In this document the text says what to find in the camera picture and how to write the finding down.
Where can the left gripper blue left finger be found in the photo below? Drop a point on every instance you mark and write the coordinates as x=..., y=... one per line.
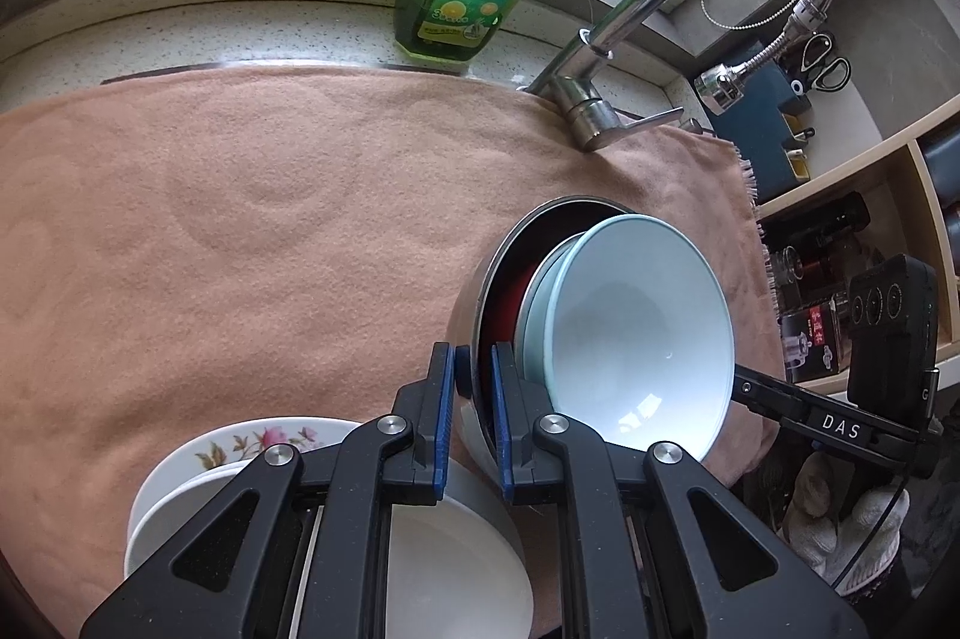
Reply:
x=398, y=459

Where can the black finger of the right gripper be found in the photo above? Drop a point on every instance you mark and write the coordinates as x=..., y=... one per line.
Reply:
x=766, y=396

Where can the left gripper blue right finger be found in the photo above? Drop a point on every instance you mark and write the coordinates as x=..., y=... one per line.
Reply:
x=595, y=487

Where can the white plate with grey leaves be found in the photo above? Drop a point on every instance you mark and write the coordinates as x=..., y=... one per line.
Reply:
x=456, y=569

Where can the large stainless steel bowl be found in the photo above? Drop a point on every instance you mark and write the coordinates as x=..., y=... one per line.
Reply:
x=472, y=419

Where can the plate with pink corner flowers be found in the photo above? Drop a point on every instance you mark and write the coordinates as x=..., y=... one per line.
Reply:
x=230, y=444

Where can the red steel bowl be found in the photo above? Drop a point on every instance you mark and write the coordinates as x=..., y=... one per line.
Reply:
x=515, y=272

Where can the right white gloved hand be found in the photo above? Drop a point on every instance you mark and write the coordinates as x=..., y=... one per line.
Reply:
x=848, y=552

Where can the boxed kettle package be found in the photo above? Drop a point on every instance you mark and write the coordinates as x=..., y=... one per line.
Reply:
x=814, y=343

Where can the wooden shelf unit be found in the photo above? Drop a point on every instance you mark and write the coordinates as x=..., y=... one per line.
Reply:
x=906, y=216

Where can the blue knife block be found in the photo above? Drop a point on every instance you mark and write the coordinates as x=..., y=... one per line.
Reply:
x=765, y=127

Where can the pink towel mat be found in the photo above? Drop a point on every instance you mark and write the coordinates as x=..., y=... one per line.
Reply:
x=185, y=252

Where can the black handled scissors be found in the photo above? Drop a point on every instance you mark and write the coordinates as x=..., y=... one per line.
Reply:
x=816, y=66

